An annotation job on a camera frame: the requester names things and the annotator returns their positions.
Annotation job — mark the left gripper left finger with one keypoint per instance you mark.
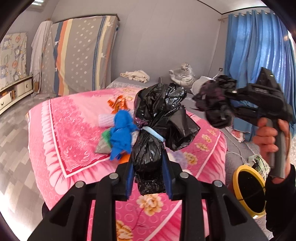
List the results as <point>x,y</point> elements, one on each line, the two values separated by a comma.
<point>69,218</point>

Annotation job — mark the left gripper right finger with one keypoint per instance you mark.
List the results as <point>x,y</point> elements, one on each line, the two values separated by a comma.
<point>209,211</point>

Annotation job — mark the blue cloth scrap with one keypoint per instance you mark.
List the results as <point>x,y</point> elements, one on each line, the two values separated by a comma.
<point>121,134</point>

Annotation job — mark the black plastic trash bag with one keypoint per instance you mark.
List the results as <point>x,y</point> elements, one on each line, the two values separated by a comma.
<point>163,123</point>

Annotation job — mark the white foam fruit net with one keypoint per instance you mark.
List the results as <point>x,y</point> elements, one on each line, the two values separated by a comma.
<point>106,120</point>

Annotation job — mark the orange snack wrapper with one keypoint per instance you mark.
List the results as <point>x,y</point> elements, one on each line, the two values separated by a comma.
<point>120,103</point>

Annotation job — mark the yellow rimmed trash bin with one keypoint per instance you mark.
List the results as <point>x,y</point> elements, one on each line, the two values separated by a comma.
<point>249,189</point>

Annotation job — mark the right hand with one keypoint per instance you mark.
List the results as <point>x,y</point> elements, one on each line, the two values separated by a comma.
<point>265,139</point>

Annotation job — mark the blue curtain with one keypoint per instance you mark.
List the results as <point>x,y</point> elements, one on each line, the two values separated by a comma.
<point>260,40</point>

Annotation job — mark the white power strip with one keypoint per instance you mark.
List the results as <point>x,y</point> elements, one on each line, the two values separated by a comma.
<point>260,165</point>

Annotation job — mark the grey pillow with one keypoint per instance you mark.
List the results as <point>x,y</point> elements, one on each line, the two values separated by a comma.
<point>198,84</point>

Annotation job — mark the white tiger plush toy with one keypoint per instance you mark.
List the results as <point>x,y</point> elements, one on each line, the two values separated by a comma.
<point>183,75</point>

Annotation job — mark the cream crumpled cloth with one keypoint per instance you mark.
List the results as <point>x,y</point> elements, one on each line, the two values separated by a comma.
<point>138,75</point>

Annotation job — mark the white drawer cabinet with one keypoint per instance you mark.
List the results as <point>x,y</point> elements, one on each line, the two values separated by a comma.
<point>15,92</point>

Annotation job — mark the white hanging cloth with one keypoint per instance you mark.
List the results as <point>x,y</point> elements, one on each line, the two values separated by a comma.
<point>38,46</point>

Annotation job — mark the striped upright mattress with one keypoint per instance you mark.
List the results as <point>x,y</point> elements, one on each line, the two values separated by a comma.
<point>78,54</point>

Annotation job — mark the cartoon print sheet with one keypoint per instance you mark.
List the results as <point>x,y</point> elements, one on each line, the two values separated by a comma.
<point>13,58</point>

